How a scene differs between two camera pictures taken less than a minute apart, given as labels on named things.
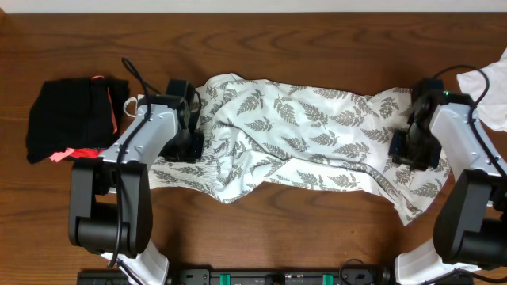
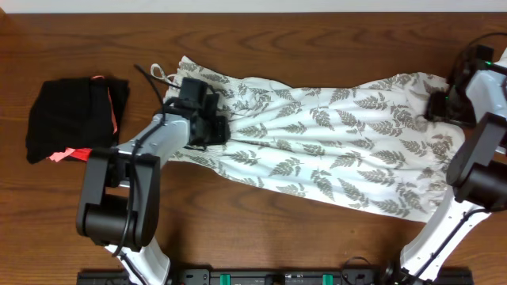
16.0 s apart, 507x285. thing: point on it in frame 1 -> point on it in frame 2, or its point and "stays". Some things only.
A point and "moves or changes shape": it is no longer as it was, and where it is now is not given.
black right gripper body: [413, 150] -> [434, 109]
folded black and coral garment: [75, 117] stays
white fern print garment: [258, 130] moves or changes shape
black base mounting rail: [246, 277] stays
